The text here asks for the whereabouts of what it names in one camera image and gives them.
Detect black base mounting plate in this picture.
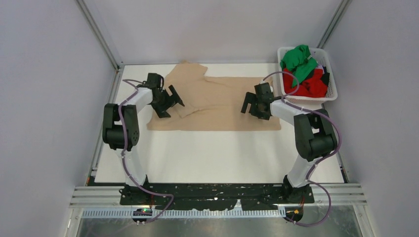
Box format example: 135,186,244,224
119,183,314,211

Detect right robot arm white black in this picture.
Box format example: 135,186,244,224
241,83,338,203

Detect white slotted cable duct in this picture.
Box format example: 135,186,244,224
82,207,286,219

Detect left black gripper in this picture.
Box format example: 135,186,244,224
151,85,183,118

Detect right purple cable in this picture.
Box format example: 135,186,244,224
260,71,343,228

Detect white plastic laundry basket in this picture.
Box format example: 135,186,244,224
273,46,338,105

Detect beige t shirt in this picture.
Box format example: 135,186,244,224
147,63,281,131

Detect red t shirt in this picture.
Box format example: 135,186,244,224
283,74,329,98

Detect aluminium frame rail front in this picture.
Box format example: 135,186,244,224
70,183,368,208

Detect green t shirt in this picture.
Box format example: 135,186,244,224
280,44,318,87

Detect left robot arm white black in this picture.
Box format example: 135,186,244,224
102,73,184,204

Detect black garment in basket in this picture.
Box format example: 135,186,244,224
304,64,330,86

